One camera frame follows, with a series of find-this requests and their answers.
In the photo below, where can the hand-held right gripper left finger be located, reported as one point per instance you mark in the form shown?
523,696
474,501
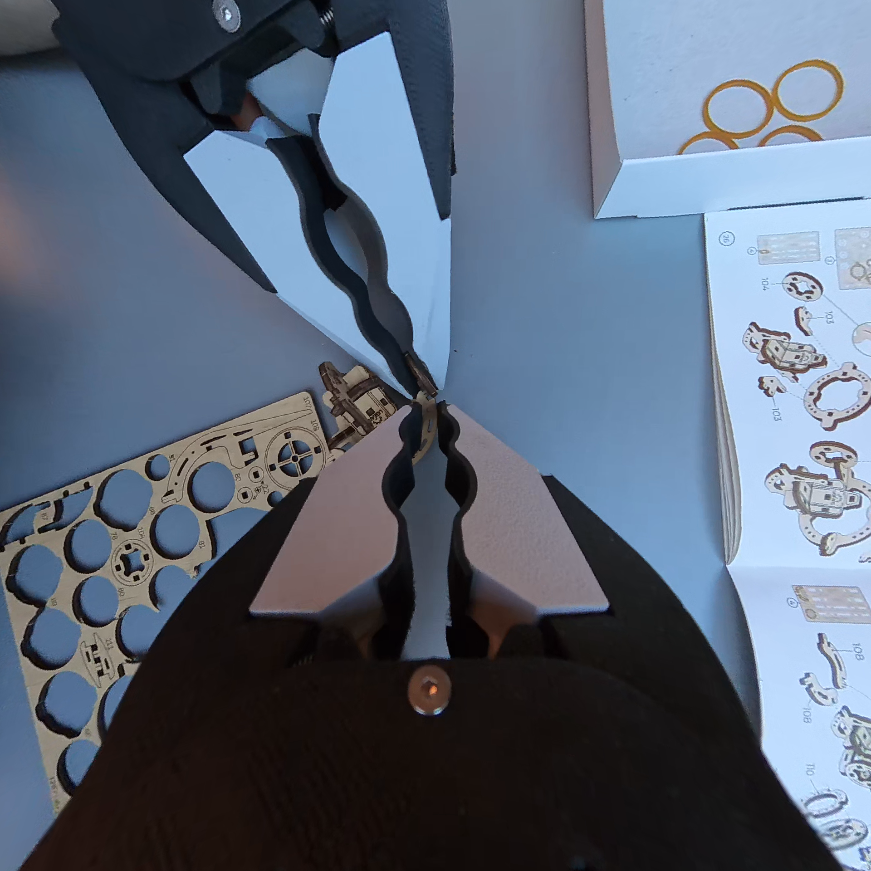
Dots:
326,544

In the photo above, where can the group of yellow rubber bands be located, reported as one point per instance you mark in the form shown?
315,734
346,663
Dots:
738,82

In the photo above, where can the plywood parts sheet with cutouts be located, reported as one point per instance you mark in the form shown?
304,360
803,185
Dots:
286,412

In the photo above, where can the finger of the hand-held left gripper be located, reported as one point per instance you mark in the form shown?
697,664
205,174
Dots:
394,136
252,211

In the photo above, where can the curved wooden arc part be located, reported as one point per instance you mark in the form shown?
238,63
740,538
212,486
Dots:
425,429

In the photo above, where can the white cardboard box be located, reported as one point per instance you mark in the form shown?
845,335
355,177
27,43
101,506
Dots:
680,184

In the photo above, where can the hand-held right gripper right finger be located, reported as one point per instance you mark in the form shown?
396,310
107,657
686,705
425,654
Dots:
524,544

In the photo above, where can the white instruction booklet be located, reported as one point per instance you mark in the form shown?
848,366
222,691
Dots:
762,646

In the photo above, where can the wooden robot figure model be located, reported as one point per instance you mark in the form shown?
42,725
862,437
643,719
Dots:
360,408

